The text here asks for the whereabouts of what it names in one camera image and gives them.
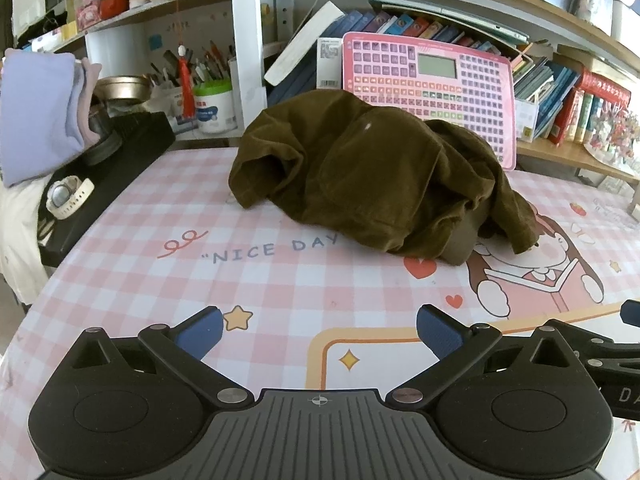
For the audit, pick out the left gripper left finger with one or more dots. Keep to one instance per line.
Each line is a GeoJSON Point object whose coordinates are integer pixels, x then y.
{"type": "Point", "coordinates": [180, 349]}

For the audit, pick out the black flat case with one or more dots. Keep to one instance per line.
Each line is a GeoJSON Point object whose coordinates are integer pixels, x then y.
{"type": "Point", "coordinates": [145, 136]}

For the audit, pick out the brass metal bowl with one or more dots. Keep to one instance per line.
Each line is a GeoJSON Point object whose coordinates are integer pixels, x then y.
{"type": "Point", "coordinates": [131, 88]}

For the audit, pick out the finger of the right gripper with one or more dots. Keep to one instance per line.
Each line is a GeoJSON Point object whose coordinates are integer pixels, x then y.
{"type": "Point", "coordinates": [630, 312]}

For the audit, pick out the white leaning book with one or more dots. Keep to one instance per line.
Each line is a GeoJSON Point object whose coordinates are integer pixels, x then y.
{"type": "Point", "coordinates": [303, 41]}

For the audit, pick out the white wristwatch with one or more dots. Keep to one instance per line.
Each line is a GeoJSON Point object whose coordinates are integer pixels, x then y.
{"type": "Point", "coordinates": [65, 197]}

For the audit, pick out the lavender folded cloth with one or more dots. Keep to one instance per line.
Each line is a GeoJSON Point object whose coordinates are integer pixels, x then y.
{"type": "Point", "coordinates": [45, 107]}

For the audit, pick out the pink keyboard learning toy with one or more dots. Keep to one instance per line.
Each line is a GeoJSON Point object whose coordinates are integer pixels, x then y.
{"type": "Point", "coordinates": [432, 80]}

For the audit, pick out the white orange boxed book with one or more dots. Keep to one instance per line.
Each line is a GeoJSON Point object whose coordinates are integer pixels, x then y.
{"type": "Point", "coordinates": [329, 72]}

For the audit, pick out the white plastic jar green lid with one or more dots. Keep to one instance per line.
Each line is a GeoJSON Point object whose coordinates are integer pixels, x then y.
{"type": "Point", "coordinates": [214, 107]}

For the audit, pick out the dark brown corduroy garment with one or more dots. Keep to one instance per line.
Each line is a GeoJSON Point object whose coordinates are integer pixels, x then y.
{"type": "Point", "coordinates": [381, 177]}

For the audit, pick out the white cloth pile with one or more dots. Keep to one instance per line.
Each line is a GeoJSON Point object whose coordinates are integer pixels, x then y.
{"type": "Point", "coordinates": [21, 264]}

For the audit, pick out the pink checked cartoon table mat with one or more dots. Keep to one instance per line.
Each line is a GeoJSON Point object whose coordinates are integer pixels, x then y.
{"type": "Point", "coordinates": [302, 307]}

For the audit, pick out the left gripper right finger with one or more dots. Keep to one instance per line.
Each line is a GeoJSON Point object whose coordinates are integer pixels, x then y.
{"type": "Point", "coordinates": [458, 348]}

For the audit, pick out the red book set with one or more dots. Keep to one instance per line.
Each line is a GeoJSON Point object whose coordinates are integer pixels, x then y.
{"type": "Point", "coordinates": [584, 101]}

